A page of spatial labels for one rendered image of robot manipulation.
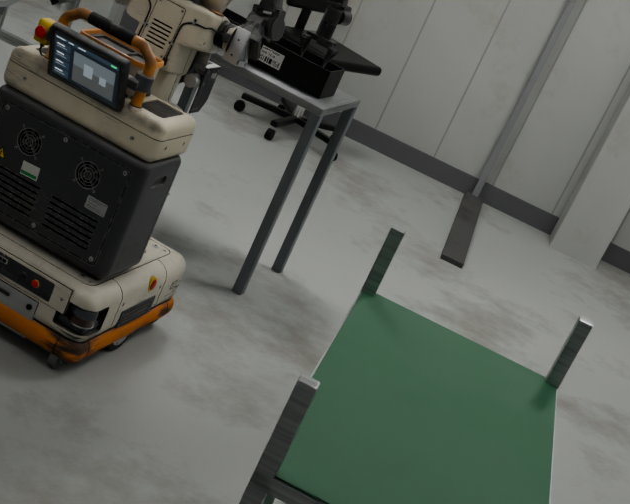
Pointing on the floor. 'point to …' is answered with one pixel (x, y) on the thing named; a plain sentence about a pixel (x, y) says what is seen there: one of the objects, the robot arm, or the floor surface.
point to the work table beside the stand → (341, 101)
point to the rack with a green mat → (413, 415)
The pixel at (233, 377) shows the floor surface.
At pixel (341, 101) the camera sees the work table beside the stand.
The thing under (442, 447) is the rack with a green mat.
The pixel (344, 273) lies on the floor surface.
